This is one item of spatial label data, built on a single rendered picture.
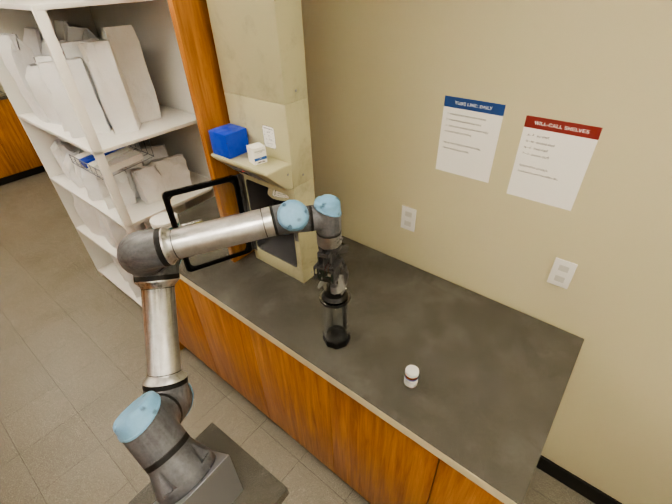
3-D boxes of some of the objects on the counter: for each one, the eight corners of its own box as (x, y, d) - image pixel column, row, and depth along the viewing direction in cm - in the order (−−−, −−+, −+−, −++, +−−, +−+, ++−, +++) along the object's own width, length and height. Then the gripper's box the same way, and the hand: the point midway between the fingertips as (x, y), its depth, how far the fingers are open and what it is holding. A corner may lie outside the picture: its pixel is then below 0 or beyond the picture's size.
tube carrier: (355, 330, 147) (355, 288, 134) (344, 351, 139) (343, 309, 126) (329, 322, 151) (327, 281, 138) (317, 342, 143) (313, 301, 130)
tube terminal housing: (291, 234, 203) (272, 78, 157) (339, 256, 187) (334, 88, 141) (255, 257, 188) (223, 91, 142) (304, 283, 171) (285, 105, 125)
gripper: (304, 248, 115) (309, 300, 128) (341, 257, 111) (342, 310, 124) (316, 233, 121) (320, 284, 134) (352, 241, 117) (352, 293, 130)
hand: (334, 288), depth 130 cm, fingers open, 5 cm apart
